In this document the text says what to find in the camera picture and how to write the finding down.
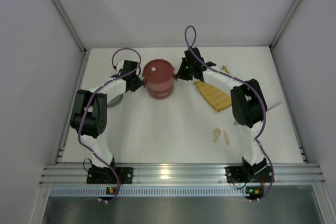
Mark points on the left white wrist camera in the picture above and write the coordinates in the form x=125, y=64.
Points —
x=119, y=66

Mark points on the right black base bracket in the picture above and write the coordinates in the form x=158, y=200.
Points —
x=235, y=174

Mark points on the grey transparent lid with handles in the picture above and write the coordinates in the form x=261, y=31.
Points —
x=115, y=101

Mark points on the bamboo serving mat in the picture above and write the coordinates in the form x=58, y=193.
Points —
x=216, y=98

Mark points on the dark red steel-lined pot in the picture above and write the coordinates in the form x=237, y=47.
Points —
x=160, y=92

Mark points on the aluminium mounting rail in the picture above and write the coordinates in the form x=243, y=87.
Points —
x=169, y=180

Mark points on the pink steel-lined pot with handles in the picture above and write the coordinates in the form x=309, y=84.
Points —
x=167, y=83

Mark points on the cream small spoon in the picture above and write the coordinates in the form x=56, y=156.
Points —
x=216, y=135

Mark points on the cream small stick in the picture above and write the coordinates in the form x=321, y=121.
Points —
x=226, y=137

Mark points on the left black base bracket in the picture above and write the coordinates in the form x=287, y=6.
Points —
x=123, y=174

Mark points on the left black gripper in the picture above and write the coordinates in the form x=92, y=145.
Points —
x=137, y=83

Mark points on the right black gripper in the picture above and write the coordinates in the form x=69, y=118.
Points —
x=182, y=69

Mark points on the metal tongs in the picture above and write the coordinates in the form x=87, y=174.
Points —
x=270, y=108

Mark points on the dark red lid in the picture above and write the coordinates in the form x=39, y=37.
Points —
x=158, y=71

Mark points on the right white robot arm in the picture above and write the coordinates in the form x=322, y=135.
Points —
x=248, y=108

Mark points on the black base bracket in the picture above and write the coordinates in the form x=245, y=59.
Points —
x=235, y=174
x=123, y=174

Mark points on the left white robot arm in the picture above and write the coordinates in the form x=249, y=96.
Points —
x=89, y=119

